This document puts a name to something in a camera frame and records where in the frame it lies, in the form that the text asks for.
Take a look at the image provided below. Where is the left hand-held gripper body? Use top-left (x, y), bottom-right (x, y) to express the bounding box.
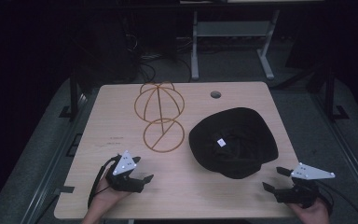
top-left (105, 150), bottom-right (146, 194)

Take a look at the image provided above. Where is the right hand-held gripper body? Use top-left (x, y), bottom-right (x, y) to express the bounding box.
top-left (272, 161), bottom-right (337, 209)

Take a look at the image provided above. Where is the black bucket hat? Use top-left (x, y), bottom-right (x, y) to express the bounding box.
top-left (188, 106), bottom-right (280, 180)

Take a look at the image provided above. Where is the gold wire hat stand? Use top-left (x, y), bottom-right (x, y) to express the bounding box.
top-left (133, 80), bottom-right (186, 154)

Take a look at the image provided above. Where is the person's left hand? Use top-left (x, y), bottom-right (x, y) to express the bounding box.
top-left (91, 168), bottom-right (133, 217)

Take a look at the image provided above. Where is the person's right hand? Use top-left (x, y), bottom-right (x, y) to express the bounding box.
top-left (286, 197), bottom-right (331, 224)

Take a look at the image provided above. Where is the black metal stand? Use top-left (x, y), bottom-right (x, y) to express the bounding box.
top-left (323, 63), bottom-right (351, 122)
top-left (59, 66), bottom-right (85, 120)

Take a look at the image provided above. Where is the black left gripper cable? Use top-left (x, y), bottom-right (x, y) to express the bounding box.
top-left (87, 155), bottom-right (121, 209)

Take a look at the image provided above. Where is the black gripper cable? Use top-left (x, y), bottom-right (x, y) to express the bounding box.
top-left (316, 179), bottom-right (358, 224)
top-left (87, 155), bottom-right (121, 209)

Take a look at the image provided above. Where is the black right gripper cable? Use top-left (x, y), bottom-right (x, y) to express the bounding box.
top-left (316, 179), bottom-right (358, 224)

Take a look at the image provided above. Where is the tangle of floor cables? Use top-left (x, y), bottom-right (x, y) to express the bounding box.
top-left (127, 32), bottom-right (194, 83)

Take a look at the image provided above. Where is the grey metal desk frame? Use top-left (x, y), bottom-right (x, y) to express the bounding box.
top-left (190, 8), bottom-right (282, 81)

